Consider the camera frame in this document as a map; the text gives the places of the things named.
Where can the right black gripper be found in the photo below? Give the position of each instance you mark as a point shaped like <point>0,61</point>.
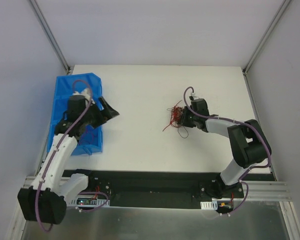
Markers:
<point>185,117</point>

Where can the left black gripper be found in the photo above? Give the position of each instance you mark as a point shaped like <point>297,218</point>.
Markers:
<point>100,114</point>

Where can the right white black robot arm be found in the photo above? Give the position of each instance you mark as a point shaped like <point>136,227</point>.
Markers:
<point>248,143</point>

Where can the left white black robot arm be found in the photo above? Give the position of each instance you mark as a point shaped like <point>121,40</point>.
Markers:
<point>46,199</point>

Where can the blue plastic compartment bin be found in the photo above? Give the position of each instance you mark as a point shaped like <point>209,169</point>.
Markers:
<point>92,139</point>

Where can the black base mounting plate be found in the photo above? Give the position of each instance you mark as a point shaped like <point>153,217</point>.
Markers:
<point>142,189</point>

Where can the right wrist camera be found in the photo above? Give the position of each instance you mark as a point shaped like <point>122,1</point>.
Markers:
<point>193,96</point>

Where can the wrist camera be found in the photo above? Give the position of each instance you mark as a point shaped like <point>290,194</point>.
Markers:
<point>193,96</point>
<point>87,93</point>

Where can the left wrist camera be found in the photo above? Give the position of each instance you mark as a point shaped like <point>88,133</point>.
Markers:
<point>87,93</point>

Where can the right white cable duct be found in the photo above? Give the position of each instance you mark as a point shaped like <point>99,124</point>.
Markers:
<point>209,205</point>

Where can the white cable duct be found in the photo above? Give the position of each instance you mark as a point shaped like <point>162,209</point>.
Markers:
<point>88,202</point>
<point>209,205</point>

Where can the left white cable duct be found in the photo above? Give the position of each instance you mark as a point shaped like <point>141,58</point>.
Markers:
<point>88,202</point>

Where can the aluminium front rail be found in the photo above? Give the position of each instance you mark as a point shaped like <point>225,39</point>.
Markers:
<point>258,187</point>

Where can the left aluminium corner post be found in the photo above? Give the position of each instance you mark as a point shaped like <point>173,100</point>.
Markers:
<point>49,35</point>

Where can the aluminium corner post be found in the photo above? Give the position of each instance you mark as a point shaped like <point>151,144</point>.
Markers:
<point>49,35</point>
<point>285,4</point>

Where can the right aluminium corner post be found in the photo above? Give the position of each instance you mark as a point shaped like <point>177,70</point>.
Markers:
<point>285,4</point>

